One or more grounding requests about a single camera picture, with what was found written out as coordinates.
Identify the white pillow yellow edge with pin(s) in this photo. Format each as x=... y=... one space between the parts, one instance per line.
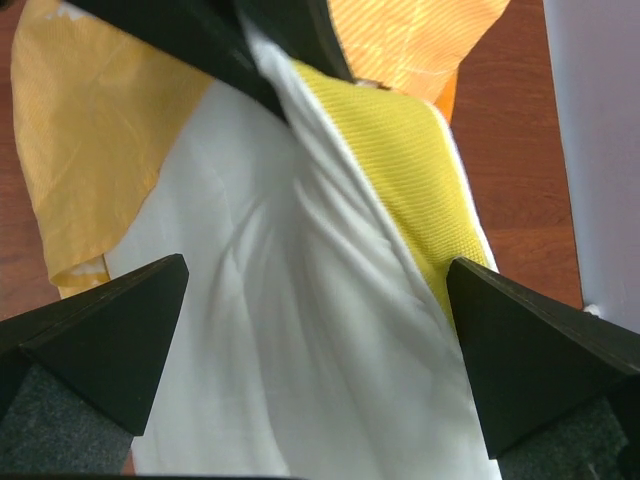
x=315 y=338

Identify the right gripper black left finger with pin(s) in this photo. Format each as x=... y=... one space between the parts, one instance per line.
x=107 y=345

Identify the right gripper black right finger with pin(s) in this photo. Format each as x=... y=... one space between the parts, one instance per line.
x=532 y=360

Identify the yellow pillowcase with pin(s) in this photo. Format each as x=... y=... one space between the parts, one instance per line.
x=97 y=111

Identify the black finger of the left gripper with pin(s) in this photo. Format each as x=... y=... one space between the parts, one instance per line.
x=303 y=29
x=203 y=34

